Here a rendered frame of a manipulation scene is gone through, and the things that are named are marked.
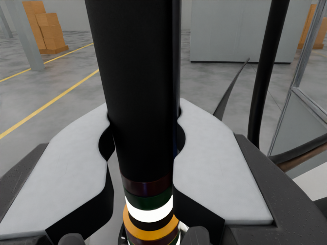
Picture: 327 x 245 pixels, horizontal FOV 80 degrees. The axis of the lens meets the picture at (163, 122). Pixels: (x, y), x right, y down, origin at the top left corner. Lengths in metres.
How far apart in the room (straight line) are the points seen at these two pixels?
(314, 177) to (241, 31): 5.23
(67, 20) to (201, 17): 10.53
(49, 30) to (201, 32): 5.12
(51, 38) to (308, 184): 8.11
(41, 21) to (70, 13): 6.34
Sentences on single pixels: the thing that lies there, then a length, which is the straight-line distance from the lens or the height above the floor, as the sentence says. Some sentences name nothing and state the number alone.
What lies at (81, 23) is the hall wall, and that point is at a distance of 14.24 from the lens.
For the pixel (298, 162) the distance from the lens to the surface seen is 0.28.
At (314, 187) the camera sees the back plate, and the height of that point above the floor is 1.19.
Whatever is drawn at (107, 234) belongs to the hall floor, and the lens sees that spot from 1.81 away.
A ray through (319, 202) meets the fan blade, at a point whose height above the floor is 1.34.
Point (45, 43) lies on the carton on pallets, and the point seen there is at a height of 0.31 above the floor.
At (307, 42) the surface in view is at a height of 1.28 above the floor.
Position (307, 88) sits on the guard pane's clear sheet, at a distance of 1.48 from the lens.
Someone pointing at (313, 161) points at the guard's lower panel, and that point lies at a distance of 1.36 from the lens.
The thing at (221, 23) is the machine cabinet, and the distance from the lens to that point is 5.56.
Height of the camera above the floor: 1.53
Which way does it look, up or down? 32 degrees down
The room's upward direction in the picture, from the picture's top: 2 degrees counter-clockwise
